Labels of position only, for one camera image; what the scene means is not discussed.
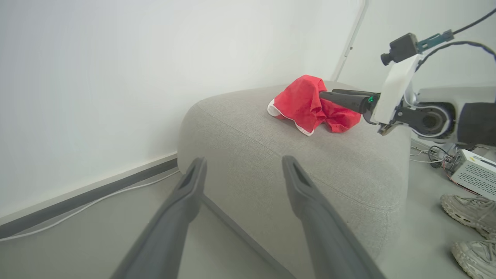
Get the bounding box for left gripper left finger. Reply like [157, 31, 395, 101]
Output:
[110, 157, 208, 279]

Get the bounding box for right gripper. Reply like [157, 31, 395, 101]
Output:
[320, 89, 403, 136]

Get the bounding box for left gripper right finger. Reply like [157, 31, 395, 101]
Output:
[282, 155, 386, 279]

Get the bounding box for red and white shirt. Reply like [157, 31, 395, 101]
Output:
[267, 75, 362, 137]

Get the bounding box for grey fabric sofa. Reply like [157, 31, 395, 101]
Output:
[177, 80, 412, 272]

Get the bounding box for dark baseboard strip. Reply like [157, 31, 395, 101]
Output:
[0, 157, 179, 239]

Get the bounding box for grey worn sneaker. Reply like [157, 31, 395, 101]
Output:
[441, 194, 496, 239]
[451, 238, 496, 279]

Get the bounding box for white vented electronics box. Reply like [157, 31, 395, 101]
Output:
[449, 149, 496, 201]

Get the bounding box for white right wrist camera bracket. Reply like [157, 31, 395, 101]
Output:
[370, 54, 425, 125]

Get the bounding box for white partition frame post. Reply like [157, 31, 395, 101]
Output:
[331, 0, 369, 82]

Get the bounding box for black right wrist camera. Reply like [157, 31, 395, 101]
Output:
[381, 33, 420, 65]

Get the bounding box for teal cable connector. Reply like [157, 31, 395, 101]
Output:
[418, 30, 455, 53]

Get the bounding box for tangled thin wires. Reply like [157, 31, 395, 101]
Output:
[410, 144, 460, 173]

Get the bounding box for thin black cable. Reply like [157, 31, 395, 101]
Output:
[453, 7, 496, 35]
[415, 41, 496, 73]

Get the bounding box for white floor cable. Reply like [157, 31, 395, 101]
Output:
[0, 170, 181, 243]

